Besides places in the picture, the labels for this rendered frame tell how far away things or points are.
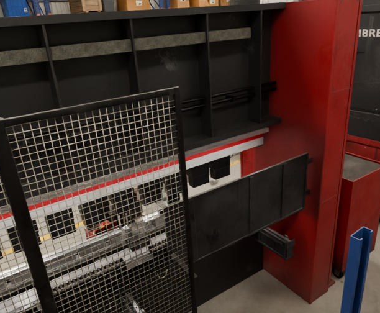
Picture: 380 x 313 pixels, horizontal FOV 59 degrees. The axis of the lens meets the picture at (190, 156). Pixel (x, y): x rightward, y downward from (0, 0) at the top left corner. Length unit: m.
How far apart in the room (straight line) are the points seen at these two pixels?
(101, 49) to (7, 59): 0.43
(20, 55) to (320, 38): 1.67
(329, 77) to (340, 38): 0.23
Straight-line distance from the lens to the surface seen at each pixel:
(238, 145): 2.60
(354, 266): 0.92
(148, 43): 1.90
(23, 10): 7.79
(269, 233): 2.40
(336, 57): 2.32
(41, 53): 1.73
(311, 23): 2.36
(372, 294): 3.42
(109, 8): 8.58
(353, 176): 3.00
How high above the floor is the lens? 2.24
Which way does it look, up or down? 22 degrees down
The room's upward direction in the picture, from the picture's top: 4 degrees counter-clockwise
